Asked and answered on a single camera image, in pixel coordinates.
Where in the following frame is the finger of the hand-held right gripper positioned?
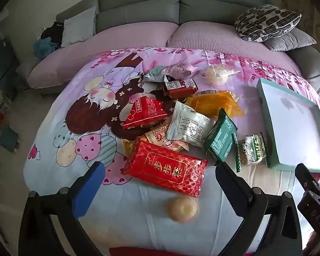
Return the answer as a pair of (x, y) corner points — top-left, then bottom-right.
(295, 163), (320, 200)
(298, 192), (320, 234)

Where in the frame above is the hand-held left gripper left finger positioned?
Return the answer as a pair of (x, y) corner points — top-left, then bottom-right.
(19, 161), (106, 256)

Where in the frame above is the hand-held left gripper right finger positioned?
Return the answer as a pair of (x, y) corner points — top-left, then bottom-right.
(215, 161), (302, 256)

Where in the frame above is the narrow dark green packet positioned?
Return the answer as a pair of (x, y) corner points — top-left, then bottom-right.
(231, 132), (242, 172)

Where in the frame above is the small green and white packet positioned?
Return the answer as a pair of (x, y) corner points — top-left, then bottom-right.
(240, 132), (268, 166)

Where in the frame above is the wide dark green packet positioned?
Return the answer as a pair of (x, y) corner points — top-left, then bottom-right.
(203, 108), (238, 162)

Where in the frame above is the round yellow jelly cup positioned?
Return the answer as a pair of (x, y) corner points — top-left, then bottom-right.
(167, 196), (200, 222)

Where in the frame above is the small yellow packet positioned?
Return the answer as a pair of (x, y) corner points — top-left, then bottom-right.
(122, 138), (139, 156)

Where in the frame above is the teal cardboard box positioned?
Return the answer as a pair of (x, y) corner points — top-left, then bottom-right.
(256, 79), (320, 172)

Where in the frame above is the small pink and white packet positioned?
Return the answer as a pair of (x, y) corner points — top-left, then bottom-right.
(164, 139), (190, 152)

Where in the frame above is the white packet with green print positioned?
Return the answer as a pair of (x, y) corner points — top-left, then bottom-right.
(167, 101), (214, 148)

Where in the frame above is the large red gold-patterned packet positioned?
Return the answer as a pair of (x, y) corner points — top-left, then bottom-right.
(123, 137), (208, 198)

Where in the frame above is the orange yellow cake packet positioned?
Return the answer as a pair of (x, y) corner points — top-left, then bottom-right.
(186, 90), (244, 118)

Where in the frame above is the beige packet with red letters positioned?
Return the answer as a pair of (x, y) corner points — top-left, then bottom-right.
(144, 120), (176, 147)

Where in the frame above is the small bright red packet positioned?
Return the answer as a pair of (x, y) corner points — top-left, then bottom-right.
(122, 96), (168, 130)

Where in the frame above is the dark red brown packet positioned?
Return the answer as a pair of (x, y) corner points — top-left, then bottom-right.
(164, 75), (198, 99)

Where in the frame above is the round pastry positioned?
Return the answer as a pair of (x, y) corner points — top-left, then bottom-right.
(204, 64), (242, 84)

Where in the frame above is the pink snack packet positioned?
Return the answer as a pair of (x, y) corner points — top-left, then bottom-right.
(161, 62), (200, 79)

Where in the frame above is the grey-green snack packet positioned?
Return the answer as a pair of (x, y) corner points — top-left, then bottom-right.
(144, 65), (166, 83)

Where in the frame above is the printed pink blanket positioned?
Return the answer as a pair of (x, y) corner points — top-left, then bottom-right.
(23, 47), (320, 256)

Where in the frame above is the teal fabric item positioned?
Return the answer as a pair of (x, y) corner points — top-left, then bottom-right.
(1, 127), (20, 154)

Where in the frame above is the dark grey pillow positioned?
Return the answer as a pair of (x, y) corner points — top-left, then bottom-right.
(264, 28), (317, 52)

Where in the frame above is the blue cloth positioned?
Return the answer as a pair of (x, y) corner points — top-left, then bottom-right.
(33, 38), (56, 59)

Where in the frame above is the dark teal cabinet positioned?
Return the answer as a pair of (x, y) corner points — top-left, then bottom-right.
(0, 39), (20, 99)

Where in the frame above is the pink ribbed sofa cover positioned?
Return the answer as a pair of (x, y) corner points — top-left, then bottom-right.
(27, 21), (310, 90)

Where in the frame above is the light grey pillow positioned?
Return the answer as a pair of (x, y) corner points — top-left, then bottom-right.
(61, 7), (96, 47)

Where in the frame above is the black and white patterned pillow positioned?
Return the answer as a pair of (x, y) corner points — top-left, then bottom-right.
(235, 5), (302, 42)

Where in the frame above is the dark clothing pile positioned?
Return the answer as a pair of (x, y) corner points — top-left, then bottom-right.
(40, 21), (64, 43)

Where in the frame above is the patterned beige curtain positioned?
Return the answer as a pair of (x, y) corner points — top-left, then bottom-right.
(281, 0), (320, 59)

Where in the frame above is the grey sofa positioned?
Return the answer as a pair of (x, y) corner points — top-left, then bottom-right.
(16, 0), (320, 96)

